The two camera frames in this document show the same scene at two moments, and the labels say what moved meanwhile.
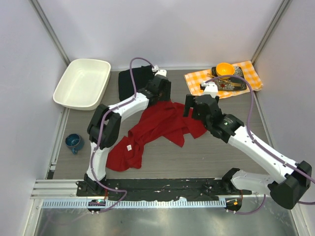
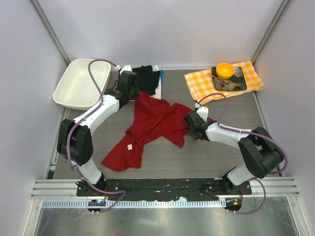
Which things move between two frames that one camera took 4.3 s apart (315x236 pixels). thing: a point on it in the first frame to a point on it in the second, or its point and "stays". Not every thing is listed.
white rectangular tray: x=83 y=85 stays
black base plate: x=104 y=189 stays
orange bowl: x=225 y=69 stays
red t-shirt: x=165 y=118 stays
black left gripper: x=166 y=95 to x=137 y=94
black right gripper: x=189 y=103 to x=191 y=133
